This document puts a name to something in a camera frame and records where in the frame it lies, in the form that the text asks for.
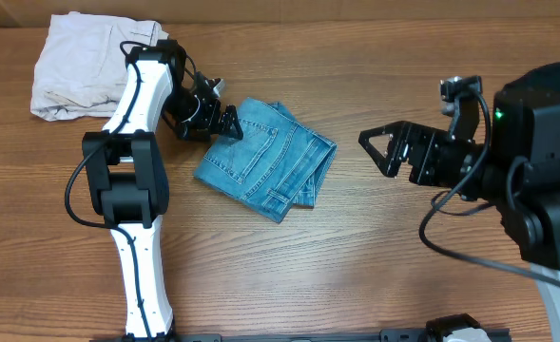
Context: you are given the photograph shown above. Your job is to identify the light blue denim jeans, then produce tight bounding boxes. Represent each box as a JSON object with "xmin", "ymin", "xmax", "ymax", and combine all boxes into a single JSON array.
[{"xmin": 194, "ymin": 98, "xmax": 337, "ymax": 223}]

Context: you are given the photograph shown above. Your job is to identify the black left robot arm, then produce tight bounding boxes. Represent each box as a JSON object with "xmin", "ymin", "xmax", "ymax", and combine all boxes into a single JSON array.
[{"xmin": 67, "ymin": 39, "xmax": 243, "ymax": 341}]

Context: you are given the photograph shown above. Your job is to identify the folded beige trousers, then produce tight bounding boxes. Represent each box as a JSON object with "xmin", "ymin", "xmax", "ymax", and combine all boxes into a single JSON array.
[{"xmin": 30, "ymin": 11, "xmax": 168, "ymax": 122}]

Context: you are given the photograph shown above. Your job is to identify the black garment with white tag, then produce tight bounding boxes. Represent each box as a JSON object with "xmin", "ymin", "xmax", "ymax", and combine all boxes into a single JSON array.
[{"xmin": 503, "ymin": 62, "xmax": 560, "ymax": 94}]

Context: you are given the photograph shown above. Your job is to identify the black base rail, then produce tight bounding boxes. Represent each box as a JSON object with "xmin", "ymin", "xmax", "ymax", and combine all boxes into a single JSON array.
[{"xmin": 88, "ymin": 327, "xmax": 513, "ymax": 342}]

